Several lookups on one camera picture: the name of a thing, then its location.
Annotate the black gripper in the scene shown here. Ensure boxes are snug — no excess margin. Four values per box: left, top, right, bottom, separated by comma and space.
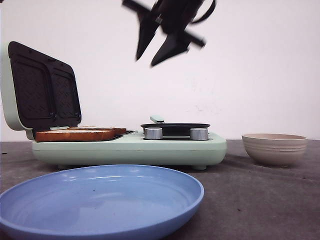
122, 0, 216, 67

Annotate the white bread slice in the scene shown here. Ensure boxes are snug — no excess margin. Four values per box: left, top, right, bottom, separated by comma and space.
35, 129, 116, 142
49, 126, 128, 136

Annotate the mint green sandwich maker lid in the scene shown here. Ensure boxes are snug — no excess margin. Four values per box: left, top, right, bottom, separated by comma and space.
0, 41, 82, 141

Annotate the beige ribbed bowl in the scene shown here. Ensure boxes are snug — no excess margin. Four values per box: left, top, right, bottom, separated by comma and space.
242, 133, 308, 167

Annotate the mint green breakfast maker base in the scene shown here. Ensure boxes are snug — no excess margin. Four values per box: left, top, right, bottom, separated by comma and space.
32, 131, 227, 170

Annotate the left silver control knob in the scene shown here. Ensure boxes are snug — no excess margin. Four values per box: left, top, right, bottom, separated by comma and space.
144, 127, 163, 140

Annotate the silver control knob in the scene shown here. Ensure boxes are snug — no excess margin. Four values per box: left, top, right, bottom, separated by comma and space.
189, 128, 209, 141
144, 127, 163, 140

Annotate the right silver control knob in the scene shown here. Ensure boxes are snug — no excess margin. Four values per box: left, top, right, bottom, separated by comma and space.
189, 128, 209, 141

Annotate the blue plate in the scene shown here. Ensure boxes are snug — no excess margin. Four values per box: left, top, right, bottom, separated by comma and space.
0, 165, 204, 240

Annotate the black frying pan green handle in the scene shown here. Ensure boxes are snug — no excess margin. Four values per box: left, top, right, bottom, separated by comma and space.
140, 115, 211, 137

